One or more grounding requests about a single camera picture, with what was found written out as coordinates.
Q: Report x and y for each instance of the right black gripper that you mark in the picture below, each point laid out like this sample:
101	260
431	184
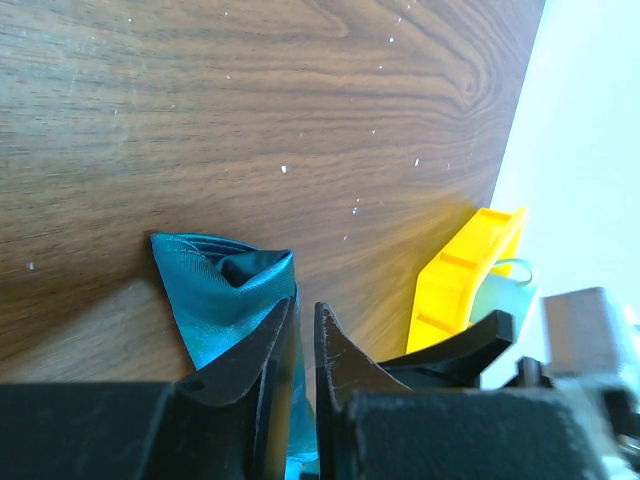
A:
459	361

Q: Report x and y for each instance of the yellow plastic tray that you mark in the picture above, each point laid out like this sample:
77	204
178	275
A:
447	286

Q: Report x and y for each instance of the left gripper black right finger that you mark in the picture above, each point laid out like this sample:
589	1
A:
371	426

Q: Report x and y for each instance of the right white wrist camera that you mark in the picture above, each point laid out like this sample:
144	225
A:
590	340

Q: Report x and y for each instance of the teal cloth napkin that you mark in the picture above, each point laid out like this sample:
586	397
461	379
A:
220	291

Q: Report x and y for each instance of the white mug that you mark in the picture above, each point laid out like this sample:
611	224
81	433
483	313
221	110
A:
510	287

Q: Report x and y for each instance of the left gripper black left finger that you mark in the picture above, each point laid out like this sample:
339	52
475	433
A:
150	425

